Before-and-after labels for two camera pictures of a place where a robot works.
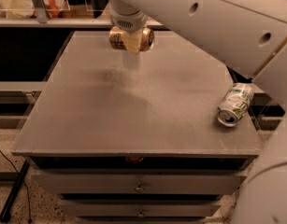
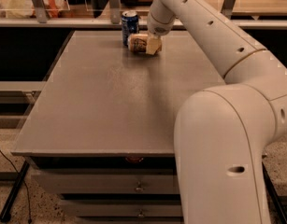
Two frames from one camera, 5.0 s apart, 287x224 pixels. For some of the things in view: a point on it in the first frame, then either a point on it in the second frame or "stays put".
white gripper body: [129, 21] → [157, 26]
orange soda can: [117, 39] → [137, 42]
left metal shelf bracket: [38, 2] stays put
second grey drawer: [141, 207] stays put
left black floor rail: [6, 215] stays put
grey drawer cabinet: [136, 138] stays put
